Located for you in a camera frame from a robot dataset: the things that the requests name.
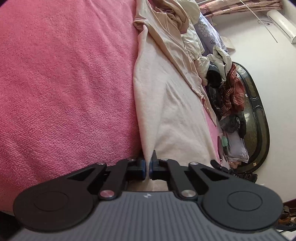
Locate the grey line-print garment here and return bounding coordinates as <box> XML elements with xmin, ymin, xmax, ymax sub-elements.
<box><xmin>218</xmin><ymin>113</ymin><xmax>247</xmax><ymax>138</ymax></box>

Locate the white wall calendar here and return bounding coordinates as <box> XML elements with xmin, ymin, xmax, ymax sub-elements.
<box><xmin>222</xmin><ymin>36</ymin><xmax>235</xmax><ymax>50</ymax></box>

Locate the tan garment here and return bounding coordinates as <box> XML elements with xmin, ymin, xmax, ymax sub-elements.
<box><xmin>133</xmin><ymin>0</ymin><xmax>219</xmax><ymax>127</ymax></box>

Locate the dark oval headboard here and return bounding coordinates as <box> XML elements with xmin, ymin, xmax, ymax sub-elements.
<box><xmin>231</xmin><ymin>61</ymin><xmax>271</xmax><ymax>173</ymax></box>

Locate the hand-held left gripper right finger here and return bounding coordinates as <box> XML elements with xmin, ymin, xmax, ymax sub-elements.
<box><xmin>149</xmin><ymin>150</ymin><xmax>228</xmax><ymax>201</ymax></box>

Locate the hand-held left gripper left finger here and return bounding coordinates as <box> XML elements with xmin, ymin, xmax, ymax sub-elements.
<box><xmin>67</xmin><ymin>158</ymin><xmax>147</xmax><ymax>201</ymax></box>

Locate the navy line-print garment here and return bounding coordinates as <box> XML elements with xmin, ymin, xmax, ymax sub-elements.
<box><xmin>207</xmin><ymin>83</ymin><xmax>224</xmax><ymax>112</ymax></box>

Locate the white air conditioner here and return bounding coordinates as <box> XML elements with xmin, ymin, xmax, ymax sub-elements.
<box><xmin>266</xmin><ymin>9</ymin><xmax>296</xmax><ymax>44</ymax></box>

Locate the grey leaf-print duvet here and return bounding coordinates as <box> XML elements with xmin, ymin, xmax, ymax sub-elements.
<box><xmin>193</xmin><ymin>11</ymin><xmax>228</xmax><ymax>56</ymax></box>

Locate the floral curtain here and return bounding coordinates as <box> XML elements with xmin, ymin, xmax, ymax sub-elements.
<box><xmin>199</xmin><ymin>0</ymin><xmax>284</xmax><ymax>19</ymax></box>

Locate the pink blanket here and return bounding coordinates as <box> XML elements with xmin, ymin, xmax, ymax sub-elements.
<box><xmin>0</xmin><ymin>0</ymin><xmax>223</xmax><ymax>214</ymax></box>

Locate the pale beige garment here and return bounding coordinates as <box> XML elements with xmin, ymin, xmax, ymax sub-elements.
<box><xmin>133</xmin><ymin>22</ymin><xmax>220</xmax><ymax>193</ymax></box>

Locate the pale lilac pillow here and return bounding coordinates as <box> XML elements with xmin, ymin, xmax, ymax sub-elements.
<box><xmin>228</xmin><ymin>132</ymin><xmax>250</xmax><ymax>164</ymax></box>

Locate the brown checked garment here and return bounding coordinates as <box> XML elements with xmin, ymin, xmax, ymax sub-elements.
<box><xmin>218</xmin><ymin>64</ymin><xmax>246</xmax><ymax>116</ymax></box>

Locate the black patterned strap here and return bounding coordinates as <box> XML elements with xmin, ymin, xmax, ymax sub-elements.
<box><xmin>228</xmin><ymin>168</ymin><xmax>258</xmax><ymax>184</ymax></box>

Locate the black garment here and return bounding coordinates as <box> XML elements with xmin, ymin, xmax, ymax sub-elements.
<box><xmin>206</xmin><ymin>65</ymin><xmax>224</xmax><ymax>89</ymax></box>

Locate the cream puffer coat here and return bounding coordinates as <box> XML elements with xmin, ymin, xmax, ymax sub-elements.
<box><xmin>159</xmin><ymin>0</ymin><xmax>211</xmax><ymax>85</ymax></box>

